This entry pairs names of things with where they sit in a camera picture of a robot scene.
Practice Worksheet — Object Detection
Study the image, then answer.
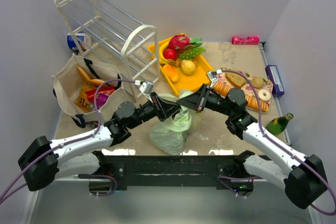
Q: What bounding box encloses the floral bread tray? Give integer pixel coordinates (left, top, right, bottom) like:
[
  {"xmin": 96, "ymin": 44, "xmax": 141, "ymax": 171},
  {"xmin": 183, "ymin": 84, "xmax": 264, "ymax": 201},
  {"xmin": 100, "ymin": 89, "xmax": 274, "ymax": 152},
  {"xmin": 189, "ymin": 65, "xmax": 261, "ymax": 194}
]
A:
[{"xmin": 218, "ymin": 67, "xmax": 273, "ymax": 107}]

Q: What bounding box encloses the red apple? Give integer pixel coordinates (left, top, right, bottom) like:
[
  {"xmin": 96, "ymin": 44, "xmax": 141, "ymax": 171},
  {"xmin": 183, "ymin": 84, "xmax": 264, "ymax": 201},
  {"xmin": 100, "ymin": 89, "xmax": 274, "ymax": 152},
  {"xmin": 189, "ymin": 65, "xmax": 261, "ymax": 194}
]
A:
[{"xmin": 163, "ymin": 49, "xmax": 178, "ymax": 61}]

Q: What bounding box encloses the orange mango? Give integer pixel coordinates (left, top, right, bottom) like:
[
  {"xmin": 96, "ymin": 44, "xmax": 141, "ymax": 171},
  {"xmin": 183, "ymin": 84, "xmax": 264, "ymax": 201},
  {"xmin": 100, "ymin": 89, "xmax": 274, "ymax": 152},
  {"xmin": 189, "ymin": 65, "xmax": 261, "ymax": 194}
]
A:
[{"xmin": 163, "ymin": 64, "xmax": 179, "ymax": 83}]

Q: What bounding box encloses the green bottle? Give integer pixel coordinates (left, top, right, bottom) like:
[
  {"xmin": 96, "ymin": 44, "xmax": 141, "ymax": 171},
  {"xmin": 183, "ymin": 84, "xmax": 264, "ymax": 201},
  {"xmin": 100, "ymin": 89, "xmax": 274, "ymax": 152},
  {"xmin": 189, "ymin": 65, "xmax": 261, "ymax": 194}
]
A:
[{"xmin": 266, "ymin": 113, "xmax": 293, "ymax": 136}]

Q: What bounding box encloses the green grape bunch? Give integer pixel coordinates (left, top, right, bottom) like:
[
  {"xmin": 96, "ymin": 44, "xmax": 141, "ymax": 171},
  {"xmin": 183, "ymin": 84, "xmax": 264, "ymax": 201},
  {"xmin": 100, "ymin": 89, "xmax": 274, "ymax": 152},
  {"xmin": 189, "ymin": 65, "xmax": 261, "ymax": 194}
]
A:
[{"xmin": 180, "ymin": 46, "xmax": 206, "ymax": 60}]

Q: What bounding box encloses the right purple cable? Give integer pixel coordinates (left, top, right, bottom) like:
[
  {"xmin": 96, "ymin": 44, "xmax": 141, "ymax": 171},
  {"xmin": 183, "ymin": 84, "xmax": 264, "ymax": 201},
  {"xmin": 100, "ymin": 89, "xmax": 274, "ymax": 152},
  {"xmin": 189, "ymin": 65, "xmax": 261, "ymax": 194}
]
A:
[{"xmin": 215, "ymin": 69, "xmax": 336, "ymax": 216}]

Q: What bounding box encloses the purple cable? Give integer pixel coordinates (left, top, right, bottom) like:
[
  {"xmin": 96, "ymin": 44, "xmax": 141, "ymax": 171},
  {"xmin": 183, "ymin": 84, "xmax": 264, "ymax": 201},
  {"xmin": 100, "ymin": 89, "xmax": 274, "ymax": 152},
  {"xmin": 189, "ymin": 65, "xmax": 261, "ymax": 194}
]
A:
[
  {"xmin": 0, "ymin": 78, "xmax": 144, "ymax": 204},
  {"xmin": 215, "ymin": 69, "xmax": 336, "ymax": 216}
]

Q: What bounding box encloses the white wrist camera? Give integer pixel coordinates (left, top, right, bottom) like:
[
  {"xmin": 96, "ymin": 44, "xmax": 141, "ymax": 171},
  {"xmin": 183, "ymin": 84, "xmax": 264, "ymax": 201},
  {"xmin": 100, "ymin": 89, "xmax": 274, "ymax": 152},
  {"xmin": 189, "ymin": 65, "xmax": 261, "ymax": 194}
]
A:
[
  {"xmin": 134, "ymin": 80, "xmax": 154, "ymax": 100},
  {"xmin": 207, "ymin": 69, "xmax": 223, "ymax": 88}
]

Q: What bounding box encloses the purple box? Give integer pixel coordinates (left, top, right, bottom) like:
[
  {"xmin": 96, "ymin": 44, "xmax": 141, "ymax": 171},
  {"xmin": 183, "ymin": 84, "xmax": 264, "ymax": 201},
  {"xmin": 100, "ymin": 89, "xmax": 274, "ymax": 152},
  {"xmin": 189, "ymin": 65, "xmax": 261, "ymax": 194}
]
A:
[{"xmin": 265, "ymin": 65, "xmax": 285, "ymax": 97}]

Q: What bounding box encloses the white metal shelf rack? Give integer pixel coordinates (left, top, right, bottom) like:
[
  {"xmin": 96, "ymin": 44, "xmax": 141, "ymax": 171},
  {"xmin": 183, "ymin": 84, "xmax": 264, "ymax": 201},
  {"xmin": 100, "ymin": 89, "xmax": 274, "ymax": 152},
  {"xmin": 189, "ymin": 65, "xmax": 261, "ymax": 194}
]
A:
[{"xmin": 54, "ymin": 0, "xmax": 160, "ymax": 103}]

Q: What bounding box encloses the yellow banana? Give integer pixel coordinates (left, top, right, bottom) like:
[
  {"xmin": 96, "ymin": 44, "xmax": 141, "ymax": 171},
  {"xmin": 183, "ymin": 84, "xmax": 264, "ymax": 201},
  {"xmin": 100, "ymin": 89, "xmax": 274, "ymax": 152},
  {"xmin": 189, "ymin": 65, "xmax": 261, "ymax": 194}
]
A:
[{"xmin": 159, "ymin": 41, "xmax": 180, "ymax": 67}]

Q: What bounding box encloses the orange kettle chips bag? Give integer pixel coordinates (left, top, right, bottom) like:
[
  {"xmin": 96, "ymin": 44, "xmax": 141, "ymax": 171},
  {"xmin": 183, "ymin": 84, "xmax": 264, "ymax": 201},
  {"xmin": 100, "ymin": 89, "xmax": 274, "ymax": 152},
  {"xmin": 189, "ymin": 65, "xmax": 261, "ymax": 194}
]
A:
[{"xmin": 75, "ymin": 66, "xmax": 112, "ymax": 113}]

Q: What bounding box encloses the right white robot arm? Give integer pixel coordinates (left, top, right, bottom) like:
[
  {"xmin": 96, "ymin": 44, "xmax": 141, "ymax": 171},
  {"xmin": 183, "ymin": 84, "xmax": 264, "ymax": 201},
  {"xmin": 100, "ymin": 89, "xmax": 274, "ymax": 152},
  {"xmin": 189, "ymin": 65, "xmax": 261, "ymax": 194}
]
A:
[{"xmin": 177, "ymin": 84, "xmax": 328, "ymax": 209}]

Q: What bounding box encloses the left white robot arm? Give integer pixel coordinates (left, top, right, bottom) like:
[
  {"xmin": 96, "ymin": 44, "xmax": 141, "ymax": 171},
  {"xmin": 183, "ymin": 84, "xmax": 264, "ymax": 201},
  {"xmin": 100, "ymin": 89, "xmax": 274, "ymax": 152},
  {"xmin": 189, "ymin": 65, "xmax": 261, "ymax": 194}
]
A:
[{"xmin": 18, "ymin": 92, "xmax": 181, "ymax": 191}]

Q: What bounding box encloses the yellow pear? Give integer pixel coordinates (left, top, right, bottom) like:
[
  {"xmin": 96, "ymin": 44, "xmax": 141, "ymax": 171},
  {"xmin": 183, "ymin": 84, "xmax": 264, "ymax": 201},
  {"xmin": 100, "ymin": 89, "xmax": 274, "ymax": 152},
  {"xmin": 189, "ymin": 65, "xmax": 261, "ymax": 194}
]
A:
[{"xmin": 180, "ymin": 60, "xmax": 196, "ymax": 76}]

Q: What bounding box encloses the long baguette loaf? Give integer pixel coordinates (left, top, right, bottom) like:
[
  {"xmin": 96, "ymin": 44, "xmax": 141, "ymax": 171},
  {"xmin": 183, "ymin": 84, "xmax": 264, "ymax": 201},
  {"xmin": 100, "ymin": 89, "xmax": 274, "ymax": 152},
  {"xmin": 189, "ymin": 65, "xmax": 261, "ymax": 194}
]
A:
[{"xmin": 213, "ymin": 81, "xmax": 269, "ymax": 113}]

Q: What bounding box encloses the pink dragon fruit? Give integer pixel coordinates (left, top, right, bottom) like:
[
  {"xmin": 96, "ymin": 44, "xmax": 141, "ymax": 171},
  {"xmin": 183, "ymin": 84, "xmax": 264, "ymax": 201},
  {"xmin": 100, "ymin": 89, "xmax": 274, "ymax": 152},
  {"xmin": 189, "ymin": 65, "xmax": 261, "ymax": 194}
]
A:
[{"xmin": 168, "ymin": 34, "xmax": 203, "ymax": 51}]

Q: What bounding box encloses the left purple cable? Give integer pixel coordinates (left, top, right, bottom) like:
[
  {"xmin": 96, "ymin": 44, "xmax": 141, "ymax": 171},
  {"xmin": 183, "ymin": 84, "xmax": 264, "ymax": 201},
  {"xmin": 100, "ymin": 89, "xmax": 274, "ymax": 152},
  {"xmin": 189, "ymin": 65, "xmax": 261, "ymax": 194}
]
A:
[{"xmin": 0, "ymin": 78, "xmax": 144, "ymax": 204}]

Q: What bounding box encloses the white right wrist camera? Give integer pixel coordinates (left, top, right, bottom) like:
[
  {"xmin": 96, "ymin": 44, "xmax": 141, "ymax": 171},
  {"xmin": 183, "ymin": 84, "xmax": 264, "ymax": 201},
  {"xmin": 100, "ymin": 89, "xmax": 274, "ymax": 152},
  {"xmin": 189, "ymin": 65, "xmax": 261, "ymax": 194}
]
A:
[{"xmin": 207, "ymin": 69, "xmax": 223, "ymax": 88}]

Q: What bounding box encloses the cream canvas tote bag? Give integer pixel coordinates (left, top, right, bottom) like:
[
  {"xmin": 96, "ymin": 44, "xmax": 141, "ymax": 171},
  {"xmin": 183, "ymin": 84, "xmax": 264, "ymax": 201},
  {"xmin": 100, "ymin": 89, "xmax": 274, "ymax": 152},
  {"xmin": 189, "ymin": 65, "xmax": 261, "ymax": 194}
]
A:
[{"xmin": 53, "ymin": 54, "xmax": 131, "ymax": 129}]

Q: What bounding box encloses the round bread roll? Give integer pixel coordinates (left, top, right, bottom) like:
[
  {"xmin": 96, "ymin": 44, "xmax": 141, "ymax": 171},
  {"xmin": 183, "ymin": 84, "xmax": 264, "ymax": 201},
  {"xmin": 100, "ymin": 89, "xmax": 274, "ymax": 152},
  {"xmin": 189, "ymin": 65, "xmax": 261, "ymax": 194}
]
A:
[{"xmin": 251, "ymin": 77, "xmax": 264, "ymax": 89}]

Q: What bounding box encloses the light green plastic bag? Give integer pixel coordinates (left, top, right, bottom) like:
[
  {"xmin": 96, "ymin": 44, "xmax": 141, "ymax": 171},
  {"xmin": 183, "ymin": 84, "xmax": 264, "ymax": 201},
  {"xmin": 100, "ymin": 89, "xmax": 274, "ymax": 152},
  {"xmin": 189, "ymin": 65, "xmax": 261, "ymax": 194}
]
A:
[{"xmin": 149, "ymin": 106, "xmax": 202, "ymax": 155}]

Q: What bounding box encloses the white glazed donut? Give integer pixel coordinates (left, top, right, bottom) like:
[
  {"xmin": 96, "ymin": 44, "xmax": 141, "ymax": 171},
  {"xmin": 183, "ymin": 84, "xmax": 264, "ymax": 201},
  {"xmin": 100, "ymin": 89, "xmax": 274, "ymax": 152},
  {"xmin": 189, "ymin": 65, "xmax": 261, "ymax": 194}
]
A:
[{"xmin": 257, "ymin": 89, "xmax": 271, "ymax": 102}]

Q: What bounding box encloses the yellow plastic fruit tray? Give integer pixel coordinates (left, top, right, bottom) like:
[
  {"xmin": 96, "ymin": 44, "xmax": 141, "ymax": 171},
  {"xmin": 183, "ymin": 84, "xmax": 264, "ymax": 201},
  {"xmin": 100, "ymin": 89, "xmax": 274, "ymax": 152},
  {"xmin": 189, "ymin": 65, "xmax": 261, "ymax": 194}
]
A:
[{"xmin": 148, "ymin": 37, "xmax": 214, "ymax": 95}]

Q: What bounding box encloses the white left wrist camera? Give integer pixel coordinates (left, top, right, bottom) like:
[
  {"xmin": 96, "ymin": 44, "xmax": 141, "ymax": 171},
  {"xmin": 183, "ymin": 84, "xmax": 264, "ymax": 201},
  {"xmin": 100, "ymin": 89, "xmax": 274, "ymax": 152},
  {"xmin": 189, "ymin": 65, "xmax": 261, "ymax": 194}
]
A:
[{"xmin": 134, "ymin": 80, "xmax": 154, "ymax": 100}]

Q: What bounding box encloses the brown bread slice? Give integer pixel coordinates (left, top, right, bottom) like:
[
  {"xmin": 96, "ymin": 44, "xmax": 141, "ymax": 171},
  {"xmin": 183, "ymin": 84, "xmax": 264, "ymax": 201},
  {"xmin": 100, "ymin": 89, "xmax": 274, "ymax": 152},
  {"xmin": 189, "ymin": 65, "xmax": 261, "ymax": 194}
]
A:
[{"xmin": 225, "ymin": 72, "xmax": 246, "ymax": 89}]

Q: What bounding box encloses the blue white can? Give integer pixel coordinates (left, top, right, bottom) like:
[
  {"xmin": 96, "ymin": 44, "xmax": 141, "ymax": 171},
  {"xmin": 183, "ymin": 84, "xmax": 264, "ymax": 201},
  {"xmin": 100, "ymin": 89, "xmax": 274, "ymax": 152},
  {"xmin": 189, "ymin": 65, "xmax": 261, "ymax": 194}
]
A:
[{"xmin": 67, "ymin": 31, "xmax": 92, "ymax": 51}]

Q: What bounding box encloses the purple snack bag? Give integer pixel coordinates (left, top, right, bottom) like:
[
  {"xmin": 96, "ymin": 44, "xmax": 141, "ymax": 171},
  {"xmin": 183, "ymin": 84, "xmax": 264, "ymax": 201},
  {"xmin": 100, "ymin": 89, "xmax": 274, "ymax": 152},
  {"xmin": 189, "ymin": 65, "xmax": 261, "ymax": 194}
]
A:
[{"xmin": 89, "ymin": 94, "xmax": 109, "ymax": 111}]

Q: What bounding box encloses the red gummy candy bag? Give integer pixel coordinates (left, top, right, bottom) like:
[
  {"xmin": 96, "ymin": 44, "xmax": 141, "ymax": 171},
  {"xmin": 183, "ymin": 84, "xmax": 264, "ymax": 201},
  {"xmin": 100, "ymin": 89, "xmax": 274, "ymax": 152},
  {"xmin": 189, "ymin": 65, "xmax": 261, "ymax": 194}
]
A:
[{"xmin": 85, "ymin": 87, "xmax": 115, "ymax": 103}]

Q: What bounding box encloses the pink box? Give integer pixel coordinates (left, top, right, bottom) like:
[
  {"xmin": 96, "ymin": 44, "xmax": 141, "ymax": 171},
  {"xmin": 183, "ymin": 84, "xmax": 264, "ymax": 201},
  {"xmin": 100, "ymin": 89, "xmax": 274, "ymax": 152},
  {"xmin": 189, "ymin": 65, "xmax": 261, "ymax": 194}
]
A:
[{"xmin": 232, "ymin": 36, "xmax": 260, "ymax": 45}]

